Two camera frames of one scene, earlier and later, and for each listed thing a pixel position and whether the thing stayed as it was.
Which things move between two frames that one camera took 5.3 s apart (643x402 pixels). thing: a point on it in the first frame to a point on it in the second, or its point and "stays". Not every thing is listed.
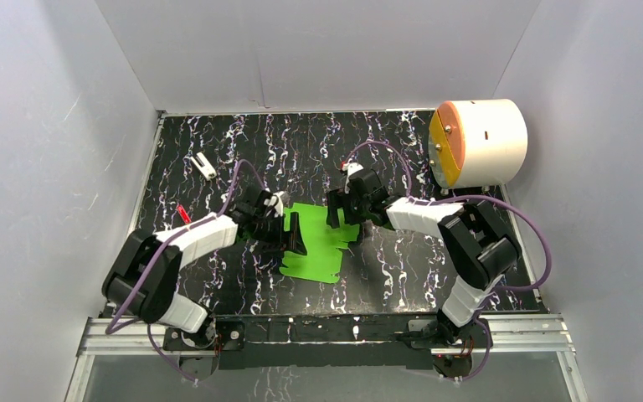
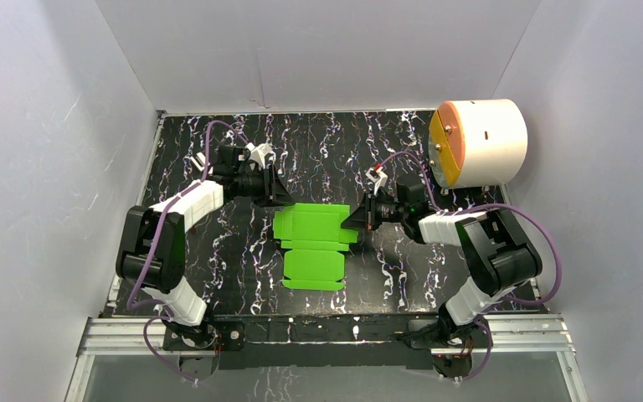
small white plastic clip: (207, 170) stays
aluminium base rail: (526, 335) stays
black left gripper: (276, 233) to (269, 184)
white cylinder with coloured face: (477, 142) stays
